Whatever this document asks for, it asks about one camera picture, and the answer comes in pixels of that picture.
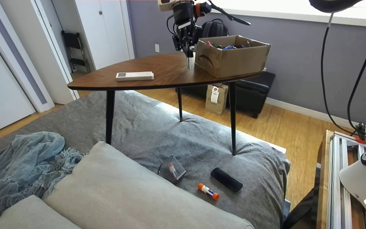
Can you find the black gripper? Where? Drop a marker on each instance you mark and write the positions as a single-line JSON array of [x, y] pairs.
[[185, 32]]

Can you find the small red object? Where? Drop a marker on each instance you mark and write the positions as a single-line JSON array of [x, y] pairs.
[[208, 42]]

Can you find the small blue object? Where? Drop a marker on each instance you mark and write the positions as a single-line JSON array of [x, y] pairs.
[[230, 47]]

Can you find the black backpack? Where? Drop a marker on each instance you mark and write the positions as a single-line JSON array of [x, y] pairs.
[[215, 28]]

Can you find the brown wooden table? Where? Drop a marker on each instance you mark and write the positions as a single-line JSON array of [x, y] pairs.
[[165, 74]]

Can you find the cardboard box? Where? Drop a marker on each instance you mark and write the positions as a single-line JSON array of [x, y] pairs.
[[229, 61]]

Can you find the white paper tag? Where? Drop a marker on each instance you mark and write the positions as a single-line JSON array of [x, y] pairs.
[[215, 94]]

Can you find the white remote control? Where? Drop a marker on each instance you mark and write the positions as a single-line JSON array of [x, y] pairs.
[[135, 75]]

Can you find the brown paper bag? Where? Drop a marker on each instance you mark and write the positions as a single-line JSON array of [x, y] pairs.
[[221, 106]]

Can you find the black ottoman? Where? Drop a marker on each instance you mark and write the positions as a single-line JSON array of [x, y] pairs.
[[254, 95]]

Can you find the white closet door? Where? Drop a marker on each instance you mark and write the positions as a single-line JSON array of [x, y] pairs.
[[104, 33]]

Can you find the grey fabric sofa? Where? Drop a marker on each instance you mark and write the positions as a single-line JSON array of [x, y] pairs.
[[158, 131]]

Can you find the black metal rack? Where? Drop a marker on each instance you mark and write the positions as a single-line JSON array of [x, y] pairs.
[[75, 52]]

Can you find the black remote control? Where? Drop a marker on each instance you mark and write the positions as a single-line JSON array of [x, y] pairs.
[[226, 179]]

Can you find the orange white glue stick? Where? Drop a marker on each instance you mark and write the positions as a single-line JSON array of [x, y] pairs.
[[208, 191]]

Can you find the large light gray pillow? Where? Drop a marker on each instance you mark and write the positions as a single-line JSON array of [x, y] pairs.
[[127, 198]]

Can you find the wooden platform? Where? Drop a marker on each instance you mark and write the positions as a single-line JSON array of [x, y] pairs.
[[320, 178]]

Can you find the white sliding door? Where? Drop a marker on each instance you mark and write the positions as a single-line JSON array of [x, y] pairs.
[[0, 84]]

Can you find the blue throw blanket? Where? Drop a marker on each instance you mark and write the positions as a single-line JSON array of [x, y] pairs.
[[18, 165]]

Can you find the small light gray pillow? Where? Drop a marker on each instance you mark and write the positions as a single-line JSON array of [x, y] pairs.
[[30, 216]]

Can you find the white wall outlet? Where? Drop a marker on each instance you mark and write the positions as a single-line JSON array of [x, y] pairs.
[[156, 47]]

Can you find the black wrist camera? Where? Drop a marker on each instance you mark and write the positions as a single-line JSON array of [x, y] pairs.
[[183, 11]]

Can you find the aluminium profile frame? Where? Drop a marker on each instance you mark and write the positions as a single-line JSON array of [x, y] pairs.
[[335, 191]]

